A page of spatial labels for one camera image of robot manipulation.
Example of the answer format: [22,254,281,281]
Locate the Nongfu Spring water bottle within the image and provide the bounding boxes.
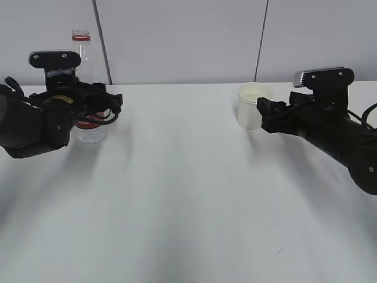
[71,28,107,144]

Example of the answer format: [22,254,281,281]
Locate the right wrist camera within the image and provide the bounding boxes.
[293,67,355,112]

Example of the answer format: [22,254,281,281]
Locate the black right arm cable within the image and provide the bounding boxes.
[347,103,377,130]

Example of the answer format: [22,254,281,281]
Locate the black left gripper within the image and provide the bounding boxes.
[29,79,123,124]

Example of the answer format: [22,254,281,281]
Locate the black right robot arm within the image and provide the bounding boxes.
[257,98,376,195]

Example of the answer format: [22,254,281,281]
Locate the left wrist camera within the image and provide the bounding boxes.
[28,50,81,85]

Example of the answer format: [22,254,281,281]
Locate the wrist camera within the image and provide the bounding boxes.
[293,67,355,112]
[28,50,81,85]

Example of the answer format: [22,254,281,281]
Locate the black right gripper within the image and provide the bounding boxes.
[257,97,353,147]

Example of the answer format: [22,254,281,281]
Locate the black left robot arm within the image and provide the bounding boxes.
[1,77,123,159]

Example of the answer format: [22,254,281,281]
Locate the white paper cup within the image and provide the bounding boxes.
[237,82,272,130]

